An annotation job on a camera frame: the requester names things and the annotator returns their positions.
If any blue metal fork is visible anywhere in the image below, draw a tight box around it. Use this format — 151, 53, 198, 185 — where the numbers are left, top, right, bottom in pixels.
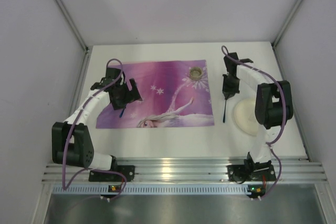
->
119, 108, 125, 118

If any cream round plate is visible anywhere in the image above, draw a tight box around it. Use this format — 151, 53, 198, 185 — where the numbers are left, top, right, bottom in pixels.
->
234, 98, 259, 136

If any blue metal spoon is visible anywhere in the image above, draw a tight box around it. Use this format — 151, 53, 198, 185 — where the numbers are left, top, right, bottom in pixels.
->
223, 99, 227, 123

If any small beige cup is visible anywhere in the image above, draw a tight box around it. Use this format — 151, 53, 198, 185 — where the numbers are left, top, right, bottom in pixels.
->
189, 67, 204, 81

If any purple printed placemat cloth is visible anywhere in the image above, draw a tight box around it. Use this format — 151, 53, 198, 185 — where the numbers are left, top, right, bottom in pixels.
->
96, 60, 215, 129

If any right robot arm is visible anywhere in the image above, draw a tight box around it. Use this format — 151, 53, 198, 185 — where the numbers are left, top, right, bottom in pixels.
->
222, 52, 293, 164

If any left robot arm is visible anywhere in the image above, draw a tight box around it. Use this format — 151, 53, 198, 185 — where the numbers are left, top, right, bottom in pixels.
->
51, 67, 142, 170

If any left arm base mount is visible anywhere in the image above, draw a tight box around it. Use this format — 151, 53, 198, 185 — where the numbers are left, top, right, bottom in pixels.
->
89, 165, 135, 182

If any aluminium mounting rail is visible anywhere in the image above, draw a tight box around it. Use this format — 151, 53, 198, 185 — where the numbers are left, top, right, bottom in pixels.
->
41, 157, 328, 183

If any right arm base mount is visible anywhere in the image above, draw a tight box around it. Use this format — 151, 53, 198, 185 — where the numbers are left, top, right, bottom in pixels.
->
227, 165, 276, 184

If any perforated cable duct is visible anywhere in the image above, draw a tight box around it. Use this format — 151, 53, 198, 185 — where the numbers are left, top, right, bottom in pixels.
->
52, 184, 266, 195

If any left aluminium frame post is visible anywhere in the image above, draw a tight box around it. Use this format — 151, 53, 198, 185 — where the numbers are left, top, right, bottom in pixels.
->
54, 0, 88, 52

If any aluminium frame post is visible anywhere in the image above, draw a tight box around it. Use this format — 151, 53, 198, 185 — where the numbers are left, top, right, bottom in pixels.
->
54, 0, 88, 52
271, 0, 305, 49

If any right aluminium frame post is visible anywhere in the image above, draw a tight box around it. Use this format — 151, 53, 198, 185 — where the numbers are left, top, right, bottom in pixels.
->
271, 0, 305, 49

